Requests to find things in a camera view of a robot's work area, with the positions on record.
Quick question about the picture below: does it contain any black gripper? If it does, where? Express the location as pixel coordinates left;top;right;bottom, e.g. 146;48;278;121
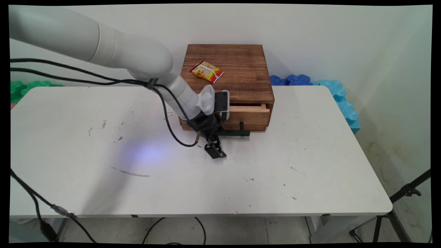
187;114;227;159

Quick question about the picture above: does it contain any wooden drawer with black handle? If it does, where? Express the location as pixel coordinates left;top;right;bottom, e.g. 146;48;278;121
218;103;271;137

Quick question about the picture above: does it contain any yellow red snack packet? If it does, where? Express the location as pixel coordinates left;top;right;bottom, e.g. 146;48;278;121
189;61;225;84

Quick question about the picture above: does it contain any brown wooden drawer cabinet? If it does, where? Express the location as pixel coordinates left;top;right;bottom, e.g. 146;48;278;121
178;44;275;132

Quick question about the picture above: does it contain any dark blue foam mat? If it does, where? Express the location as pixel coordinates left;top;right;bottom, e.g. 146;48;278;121
270;74;314;86

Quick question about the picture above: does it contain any light blue foam mat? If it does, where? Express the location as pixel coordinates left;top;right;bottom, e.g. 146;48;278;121
312;80;361;135

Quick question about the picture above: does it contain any white table leg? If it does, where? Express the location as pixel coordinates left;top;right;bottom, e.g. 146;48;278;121
305;215;374;244

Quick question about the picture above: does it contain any black table leg strut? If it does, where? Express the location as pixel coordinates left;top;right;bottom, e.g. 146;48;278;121
54;217;69;241

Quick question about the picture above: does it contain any green foam mat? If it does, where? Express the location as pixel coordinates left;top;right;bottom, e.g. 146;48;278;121
10;80;63;104

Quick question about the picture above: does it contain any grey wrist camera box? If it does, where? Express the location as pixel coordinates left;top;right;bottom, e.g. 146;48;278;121
214;90;230;122

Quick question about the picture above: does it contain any black cable on floor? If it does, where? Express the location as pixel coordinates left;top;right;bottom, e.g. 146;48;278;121
142;217;206;245

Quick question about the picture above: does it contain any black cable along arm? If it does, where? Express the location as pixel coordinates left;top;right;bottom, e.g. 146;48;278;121
10;58;200;147
10;67;152;86

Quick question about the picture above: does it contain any black camera tripod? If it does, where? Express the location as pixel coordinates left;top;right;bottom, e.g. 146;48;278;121
349;169;432;243

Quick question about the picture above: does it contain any black cable with USB plug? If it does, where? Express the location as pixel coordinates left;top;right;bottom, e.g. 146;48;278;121
10;168;98;244

